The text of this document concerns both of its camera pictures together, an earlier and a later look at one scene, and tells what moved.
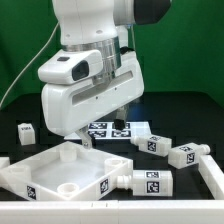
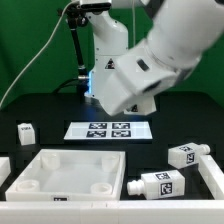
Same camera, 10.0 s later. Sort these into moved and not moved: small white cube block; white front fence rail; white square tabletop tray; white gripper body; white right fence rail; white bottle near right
Moved: white gripper body; white square tabletop tray
Not moved: white right fence rail; white bottle near right; white front fence rail; small white cube block
